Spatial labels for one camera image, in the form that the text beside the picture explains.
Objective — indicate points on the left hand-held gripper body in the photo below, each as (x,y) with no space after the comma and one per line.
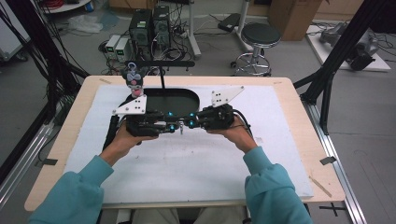
(146,124)

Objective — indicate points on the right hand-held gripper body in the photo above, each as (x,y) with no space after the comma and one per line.
(218,116)

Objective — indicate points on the person's right hand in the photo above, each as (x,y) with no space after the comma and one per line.
(238,135)

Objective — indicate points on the person's left hand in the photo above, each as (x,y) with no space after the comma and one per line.
(124,144)

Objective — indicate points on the black oval tray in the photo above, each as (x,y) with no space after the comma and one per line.
(174,99)

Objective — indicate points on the white foam mat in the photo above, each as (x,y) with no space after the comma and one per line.
(186,168)

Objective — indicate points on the black T-shaped stand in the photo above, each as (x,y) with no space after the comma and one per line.
(174,63)

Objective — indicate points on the white power supply unit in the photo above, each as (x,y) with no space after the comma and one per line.
(122,49)
(112,45)

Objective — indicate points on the white table leg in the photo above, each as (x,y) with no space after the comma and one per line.
(193,31)
(243,25)

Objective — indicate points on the black computer tower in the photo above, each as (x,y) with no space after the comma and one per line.
(162,25)
(140,26)

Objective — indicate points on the person's legs beige trousers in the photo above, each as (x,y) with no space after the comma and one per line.
(155,216)

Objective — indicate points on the black round stool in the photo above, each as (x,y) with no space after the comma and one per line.
(261,34)

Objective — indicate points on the black flat box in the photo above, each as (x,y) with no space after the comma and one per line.
(229,22)

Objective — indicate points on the black tape piece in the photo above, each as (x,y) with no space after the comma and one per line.
(48,161)
(328,160)

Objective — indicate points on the clear plastic bag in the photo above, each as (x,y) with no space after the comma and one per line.
(85,23)

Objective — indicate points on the brown cardboard box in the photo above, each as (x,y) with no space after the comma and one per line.
(294,18)

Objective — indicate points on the thin wooden stick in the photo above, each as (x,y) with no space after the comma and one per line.
(320,186)

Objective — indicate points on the grey machine on white board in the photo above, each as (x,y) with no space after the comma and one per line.
(358,43)

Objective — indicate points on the aluminium rail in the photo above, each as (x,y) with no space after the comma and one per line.
(339,174)
(21,161)

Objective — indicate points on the black metal frame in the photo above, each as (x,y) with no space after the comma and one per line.
(37,37)
(345,40)

